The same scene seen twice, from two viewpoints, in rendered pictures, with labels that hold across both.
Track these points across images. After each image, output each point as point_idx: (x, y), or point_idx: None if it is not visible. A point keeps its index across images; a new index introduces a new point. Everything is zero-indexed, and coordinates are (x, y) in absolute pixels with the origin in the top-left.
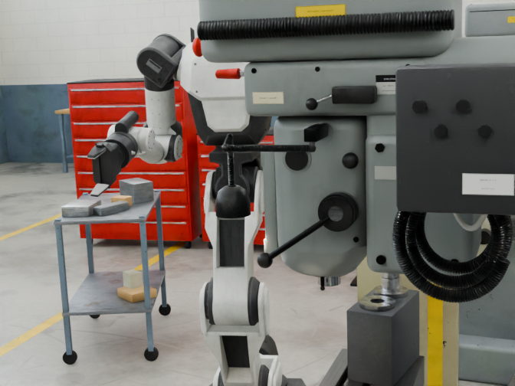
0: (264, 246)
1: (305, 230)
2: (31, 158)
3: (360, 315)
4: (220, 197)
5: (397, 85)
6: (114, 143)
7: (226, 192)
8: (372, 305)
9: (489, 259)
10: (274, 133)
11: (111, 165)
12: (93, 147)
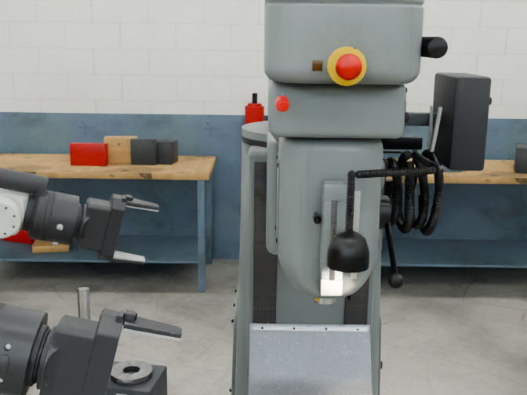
0: (342, 288)
1: (390, 236)
2: None
3: (155, 386)
4: (365, 245)
5: (490, 88)
6: (68, 315)
7: (364, 237)
8: (147, 371)
9: (414, 201)
10: (372, 156)
11: (114, 356)
12: (136, 323)
